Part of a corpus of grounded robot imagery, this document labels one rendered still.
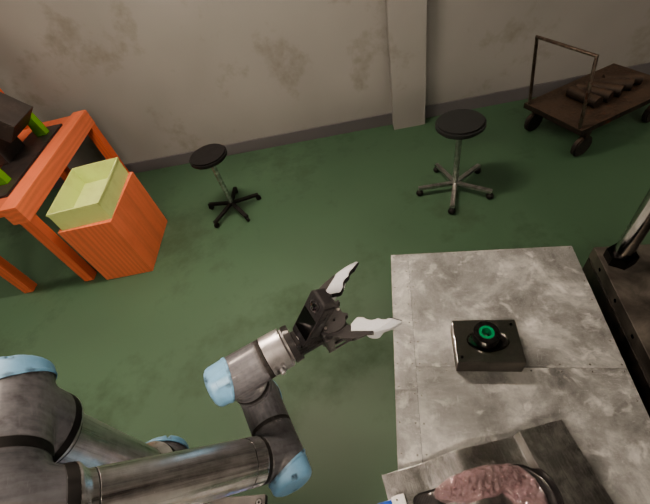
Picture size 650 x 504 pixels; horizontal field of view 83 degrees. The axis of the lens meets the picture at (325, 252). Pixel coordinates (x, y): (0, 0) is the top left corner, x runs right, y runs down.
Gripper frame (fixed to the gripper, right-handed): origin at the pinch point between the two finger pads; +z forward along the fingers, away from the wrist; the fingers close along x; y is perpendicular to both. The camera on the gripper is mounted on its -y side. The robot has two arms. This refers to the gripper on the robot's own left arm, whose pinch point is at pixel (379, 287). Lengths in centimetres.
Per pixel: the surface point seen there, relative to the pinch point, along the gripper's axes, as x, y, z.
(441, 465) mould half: 29, 54, 0
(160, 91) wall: -330, 115, -20
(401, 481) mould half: 27, 57, -11
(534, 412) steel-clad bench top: 31, 62, 34
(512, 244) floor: -50, 154, 138
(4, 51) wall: -385, 65, -118
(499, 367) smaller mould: 16, 61, 34
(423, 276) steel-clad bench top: -27, 70, 38
